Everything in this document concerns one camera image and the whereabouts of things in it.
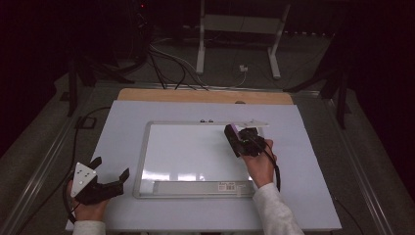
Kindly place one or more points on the metal floor rail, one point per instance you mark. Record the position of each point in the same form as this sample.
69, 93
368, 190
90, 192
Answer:
368, 199
42, 163

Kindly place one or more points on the white plug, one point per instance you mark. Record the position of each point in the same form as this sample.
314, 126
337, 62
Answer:
243, 68

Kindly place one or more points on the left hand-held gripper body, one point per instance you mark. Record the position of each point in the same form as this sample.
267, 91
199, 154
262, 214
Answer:
98, 192

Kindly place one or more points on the barcode label sticker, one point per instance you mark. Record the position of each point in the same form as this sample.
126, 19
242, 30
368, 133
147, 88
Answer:
227, 187

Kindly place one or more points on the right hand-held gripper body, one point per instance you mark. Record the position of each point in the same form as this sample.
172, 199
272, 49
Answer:
253, 145

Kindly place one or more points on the dark equipment rack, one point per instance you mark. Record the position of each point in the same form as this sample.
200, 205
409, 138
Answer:
142, 26

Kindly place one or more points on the black square floor plate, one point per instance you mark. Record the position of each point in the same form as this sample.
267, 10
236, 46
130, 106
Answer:
78, 122

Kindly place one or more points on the white metal stand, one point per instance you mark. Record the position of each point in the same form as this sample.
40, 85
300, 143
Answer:
200, 49

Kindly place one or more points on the person's right hand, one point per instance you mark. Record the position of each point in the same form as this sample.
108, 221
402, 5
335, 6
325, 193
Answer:
261, 169

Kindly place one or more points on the person's left hand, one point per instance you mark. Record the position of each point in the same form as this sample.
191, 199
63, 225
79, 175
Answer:
88, 212

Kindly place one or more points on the black tripod stand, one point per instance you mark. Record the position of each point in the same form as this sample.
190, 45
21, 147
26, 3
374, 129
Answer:
341, 98
73, 84

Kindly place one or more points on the white table mat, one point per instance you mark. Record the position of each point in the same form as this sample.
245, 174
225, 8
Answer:
124, 130

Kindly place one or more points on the white whiteboard with metal frame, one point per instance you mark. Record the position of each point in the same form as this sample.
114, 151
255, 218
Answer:
182, 153

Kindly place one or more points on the wooden table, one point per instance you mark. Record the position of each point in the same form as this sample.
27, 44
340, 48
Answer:
195, 96

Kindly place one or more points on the black and purple whiteboard eraser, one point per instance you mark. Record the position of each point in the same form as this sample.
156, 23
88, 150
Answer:
232, 138

